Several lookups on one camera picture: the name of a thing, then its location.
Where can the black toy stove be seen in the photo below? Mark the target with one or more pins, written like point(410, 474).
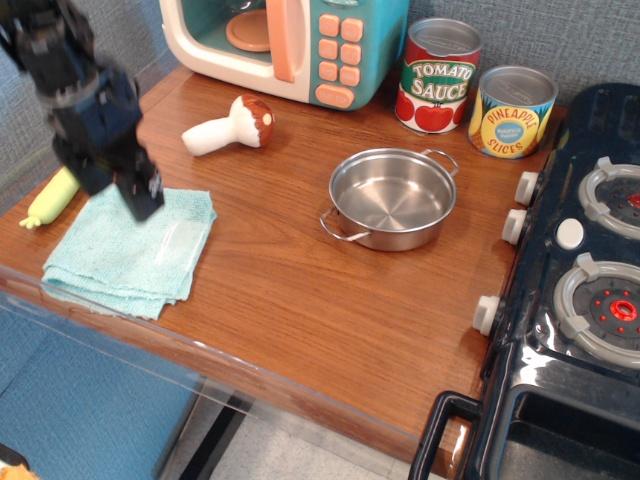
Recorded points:
point(560, 396)

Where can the orange object at corner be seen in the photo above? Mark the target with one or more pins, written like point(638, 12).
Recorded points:
point(14, 466)

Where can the plush white brown mushroom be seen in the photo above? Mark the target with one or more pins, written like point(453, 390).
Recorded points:
point(250, 122)

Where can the small stainless steel pot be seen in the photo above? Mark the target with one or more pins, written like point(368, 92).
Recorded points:
point(391, 199)

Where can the light teal napkin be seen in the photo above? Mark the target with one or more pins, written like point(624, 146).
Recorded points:
point(134, 268)

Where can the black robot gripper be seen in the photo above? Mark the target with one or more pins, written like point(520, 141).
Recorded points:
point(96, 139)

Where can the spoon with green handle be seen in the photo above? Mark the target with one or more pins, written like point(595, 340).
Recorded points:
point(52, 200)

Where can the tomato sauce can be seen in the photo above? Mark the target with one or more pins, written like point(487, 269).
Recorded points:
point(440, 63)

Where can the teal toy microwave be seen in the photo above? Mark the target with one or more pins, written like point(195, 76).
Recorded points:
point(333, 54)

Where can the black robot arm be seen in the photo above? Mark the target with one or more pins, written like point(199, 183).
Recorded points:
point(53, 43)

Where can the pineapple slices can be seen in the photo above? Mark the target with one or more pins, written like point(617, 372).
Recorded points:
point(511, 111)

